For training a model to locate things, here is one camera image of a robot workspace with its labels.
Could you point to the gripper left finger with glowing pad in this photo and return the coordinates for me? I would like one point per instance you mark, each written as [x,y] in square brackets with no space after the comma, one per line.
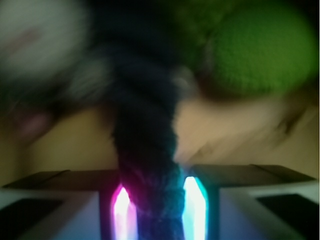
[67,205]

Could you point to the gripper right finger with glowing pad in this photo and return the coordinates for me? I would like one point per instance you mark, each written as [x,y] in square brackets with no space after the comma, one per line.
[250,202]

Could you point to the brown paper bag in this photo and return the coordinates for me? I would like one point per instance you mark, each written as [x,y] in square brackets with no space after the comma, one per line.
[267,131]

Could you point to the lime green fuzzy toy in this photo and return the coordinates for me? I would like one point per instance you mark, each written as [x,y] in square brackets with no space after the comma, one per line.
[248,47]

